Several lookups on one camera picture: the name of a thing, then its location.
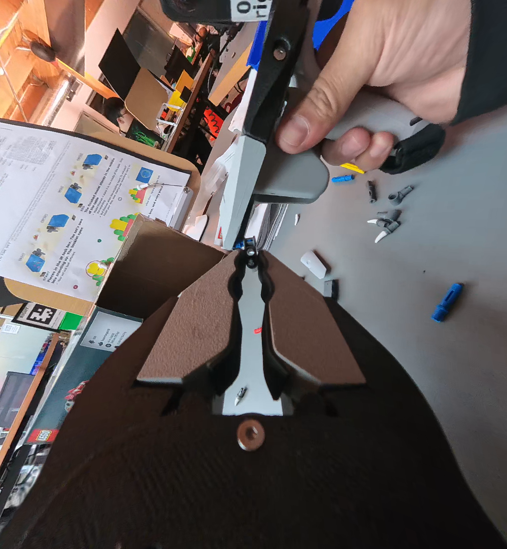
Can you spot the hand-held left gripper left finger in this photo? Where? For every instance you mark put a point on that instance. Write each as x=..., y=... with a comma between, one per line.
x=193, y=334

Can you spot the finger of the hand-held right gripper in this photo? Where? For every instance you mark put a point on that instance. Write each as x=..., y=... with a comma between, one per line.
x=242, y=193

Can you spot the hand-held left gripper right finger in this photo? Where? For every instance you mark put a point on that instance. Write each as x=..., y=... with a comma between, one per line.
x=309, y=339

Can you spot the dark grey lego connector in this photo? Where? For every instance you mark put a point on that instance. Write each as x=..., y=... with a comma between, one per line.
x=250, y=253

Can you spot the person's right forearm black sleeve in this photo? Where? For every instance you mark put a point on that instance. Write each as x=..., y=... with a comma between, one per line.
x=498, y=55

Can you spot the dark grey lego beam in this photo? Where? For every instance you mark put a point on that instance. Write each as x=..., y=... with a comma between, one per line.
x=330, y=288

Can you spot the white lego block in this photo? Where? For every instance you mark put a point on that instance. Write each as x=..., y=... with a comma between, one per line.
x=313, y=264

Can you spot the grey lego pin white tooth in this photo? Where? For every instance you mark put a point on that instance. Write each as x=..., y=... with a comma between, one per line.
x=239, y=395

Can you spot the short blue lego pin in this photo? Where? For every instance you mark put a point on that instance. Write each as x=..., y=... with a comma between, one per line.
x=342, y=179

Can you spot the yellow lego piece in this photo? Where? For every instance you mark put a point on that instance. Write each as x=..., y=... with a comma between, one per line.
x=352, y=167

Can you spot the lego set box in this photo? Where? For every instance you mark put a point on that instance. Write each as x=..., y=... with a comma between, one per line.
x=86, y=377

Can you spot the dark grey lego axle pin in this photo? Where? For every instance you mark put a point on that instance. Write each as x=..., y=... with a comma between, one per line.
x=371, y=191

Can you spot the grey lego pieces white teeth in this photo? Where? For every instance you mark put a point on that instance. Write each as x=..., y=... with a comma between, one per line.
x=388, y=221

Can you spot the long blue lego pin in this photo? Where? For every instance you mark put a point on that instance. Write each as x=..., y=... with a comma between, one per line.
x=447, y=302

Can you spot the person's right hand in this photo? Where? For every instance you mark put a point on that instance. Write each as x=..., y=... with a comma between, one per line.
x=408, y=51

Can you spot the white plastic bag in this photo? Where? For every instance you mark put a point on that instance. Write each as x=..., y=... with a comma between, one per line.
x=215, y=180

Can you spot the brown cardboard box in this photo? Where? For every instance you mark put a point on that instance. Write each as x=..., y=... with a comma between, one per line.
x=167, y=266

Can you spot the black white marker card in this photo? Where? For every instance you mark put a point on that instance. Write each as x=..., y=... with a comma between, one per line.
x=36, y=317

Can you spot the black monitor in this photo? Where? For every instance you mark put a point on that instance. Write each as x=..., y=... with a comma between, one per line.
x=118, y=60

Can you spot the wooden clipboard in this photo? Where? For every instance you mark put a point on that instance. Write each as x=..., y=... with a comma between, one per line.
x=34, y=300

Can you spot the printed task instruction sheet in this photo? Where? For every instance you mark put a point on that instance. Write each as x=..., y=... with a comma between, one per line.
x=56, y=206

